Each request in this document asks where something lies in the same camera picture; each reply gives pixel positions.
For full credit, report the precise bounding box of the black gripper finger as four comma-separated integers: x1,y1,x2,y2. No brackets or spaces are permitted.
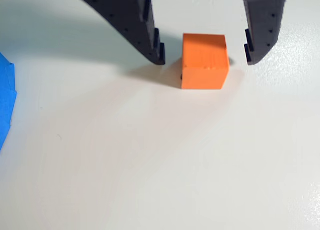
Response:
240,0,302,66
68,0,166,66

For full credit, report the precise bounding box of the orange cube block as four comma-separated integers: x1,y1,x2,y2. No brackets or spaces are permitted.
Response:
180,33,231,90

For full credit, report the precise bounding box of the blue tape roll bin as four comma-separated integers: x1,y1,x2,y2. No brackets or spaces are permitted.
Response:
0,52,18,153

